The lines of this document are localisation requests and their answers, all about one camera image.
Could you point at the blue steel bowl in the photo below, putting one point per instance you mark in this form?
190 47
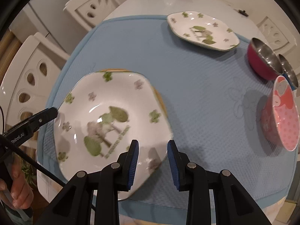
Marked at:
289 73

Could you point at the white chair far left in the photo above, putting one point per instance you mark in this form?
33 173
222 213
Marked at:
90 13

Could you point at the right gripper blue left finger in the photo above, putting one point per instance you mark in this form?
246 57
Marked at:
129 166

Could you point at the person's left hand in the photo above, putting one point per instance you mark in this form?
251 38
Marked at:
21 192

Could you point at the round sunflower plate gold rim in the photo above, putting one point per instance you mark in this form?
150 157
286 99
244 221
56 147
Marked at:
156 93

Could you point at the red steel bowl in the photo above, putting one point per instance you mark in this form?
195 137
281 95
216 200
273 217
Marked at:
263 60

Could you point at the square floral plate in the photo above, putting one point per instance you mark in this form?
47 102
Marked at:
100 117
203 30

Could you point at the white chair far right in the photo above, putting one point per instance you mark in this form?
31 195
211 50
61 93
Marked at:
278 36

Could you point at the light blue table mat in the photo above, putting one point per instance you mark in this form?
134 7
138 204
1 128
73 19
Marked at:
213 98

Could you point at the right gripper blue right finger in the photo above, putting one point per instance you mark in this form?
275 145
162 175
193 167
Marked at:
177 166

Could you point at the white chair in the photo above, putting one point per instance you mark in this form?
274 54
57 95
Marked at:
90 13
278 36
29 79

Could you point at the pink doll pattern bowl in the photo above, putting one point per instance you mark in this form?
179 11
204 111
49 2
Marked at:
280 117

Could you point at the small black object on table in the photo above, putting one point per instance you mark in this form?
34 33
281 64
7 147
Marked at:
242 12

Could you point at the white chair near left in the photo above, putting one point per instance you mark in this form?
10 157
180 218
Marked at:
29 79

